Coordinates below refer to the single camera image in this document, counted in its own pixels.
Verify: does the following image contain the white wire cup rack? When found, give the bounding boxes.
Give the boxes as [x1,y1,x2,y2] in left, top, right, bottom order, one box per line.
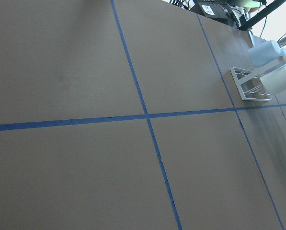
[230,58,286,101]

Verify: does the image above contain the pale cream plastic cup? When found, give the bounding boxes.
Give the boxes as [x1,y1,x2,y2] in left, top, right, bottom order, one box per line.
[260,66,286,94]

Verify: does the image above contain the black label printer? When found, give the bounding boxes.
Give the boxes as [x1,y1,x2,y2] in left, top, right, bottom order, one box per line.
[190,0,229,19]

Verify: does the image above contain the brown paper table cover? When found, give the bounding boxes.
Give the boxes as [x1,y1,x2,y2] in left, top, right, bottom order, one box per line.
[0,0,286,230]

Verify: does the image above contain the light blue plastic cup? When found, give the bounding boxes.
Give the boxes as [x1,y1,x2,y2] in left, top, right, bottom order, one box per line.
[279,48,286,62]

